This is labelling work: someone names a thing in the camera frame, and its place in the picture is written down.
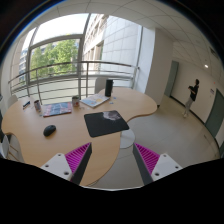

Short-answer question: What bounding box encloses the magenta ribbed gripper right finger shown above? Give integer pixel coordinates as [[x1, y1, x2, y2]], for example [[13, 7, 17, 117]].
[[133, 143, 182, 185]]

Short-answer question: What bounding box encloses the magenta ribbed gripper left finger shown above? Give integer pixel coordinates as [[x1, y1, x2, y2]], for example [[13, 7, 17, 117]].
[[41, 143, 92, 185]]

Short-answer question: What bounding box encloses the black computer mouse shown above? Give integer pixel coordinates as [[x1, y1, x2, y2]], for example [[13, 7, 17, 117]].
[[43, 125, 56, 137]]

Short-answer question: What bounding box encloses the black mouse pad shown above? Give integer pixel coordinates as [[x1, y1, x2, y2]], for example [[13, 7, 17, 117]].
[[84, 110, 129, 137]]

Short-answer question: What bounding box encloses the round white table base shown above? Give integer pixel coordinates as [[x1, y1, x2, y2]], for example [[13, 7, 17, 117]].
[[120, 129, 135, 149]]

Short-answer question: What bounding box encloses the colourful book on left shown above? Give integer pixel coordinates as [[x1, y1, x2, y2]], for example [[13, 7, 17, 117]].
[[43, 102, 72, 117]]

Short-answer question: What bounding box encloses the white chair at left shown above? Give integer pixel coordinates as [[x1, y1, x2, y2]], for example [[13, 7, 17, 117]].
[[0, 136, 19, 161]]

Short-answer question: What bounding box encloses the light colourful book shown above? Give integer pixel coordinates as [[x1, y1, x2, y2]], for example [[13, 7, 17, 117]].
[[81, 94, 109, 108]]

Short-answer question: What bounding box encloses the grey-green door near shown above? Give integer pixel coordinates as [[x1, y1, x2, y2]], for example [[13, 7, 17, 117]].
[[205, 90, 224, 137]]

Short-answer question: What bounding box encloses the grey-green door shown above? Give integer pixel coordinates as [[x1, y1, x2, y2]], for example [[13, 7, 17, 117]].
[[164, 61, 179, 97], [205, 90, 224, 137]]

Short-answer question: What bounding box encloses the person in black shirt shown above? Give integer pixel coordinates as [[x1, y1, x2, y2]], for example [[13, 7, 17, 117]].
[[183, 79, 200, 117]]

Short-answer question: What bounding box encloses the metal balcony railing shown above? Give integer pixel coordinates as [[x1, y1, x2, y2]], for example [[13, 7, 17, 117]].
[[8, 60, 139, 104]]

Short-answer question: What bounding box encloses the white chair behind table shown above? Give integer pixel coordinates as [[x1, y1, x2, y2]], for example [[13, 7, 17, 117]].
[[95, 77, 106, 93]]

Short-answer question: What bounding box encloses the grey-green door far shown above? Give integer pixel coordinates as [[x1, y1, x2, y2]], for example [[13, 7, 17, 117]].
[[164, 61, 179, 97]]

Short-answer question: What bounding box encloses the black cylindrical speaker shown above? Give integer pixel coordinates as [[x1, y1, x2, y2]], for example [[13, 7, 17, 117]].
[[105, 79, 113, 97]]

